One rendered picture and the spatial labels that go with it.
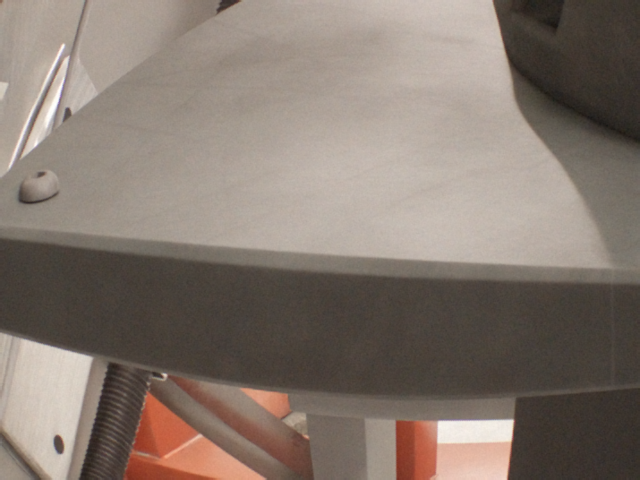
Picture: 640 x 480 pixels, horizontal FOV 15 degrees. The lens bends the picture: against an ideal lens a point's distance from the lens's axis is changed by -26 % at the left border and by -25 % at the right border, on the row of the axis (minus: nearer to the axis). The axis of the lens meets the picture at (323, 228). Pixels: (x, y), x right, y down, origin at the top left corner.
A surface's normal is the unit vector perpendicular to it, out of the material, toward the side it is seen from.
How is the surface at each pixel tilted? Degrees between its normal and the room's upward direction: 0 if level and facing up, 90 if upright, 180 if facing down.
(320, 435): 90
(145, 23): 90
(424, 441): 90
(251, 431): 90
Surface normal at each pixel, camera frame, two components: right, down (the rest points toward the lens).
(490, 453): -0.08, -0.94
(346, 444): -0.46, 0.33
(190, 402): -0.25, 0.91
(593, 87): -0.82, 0.27
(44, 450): 0.88, 0.08
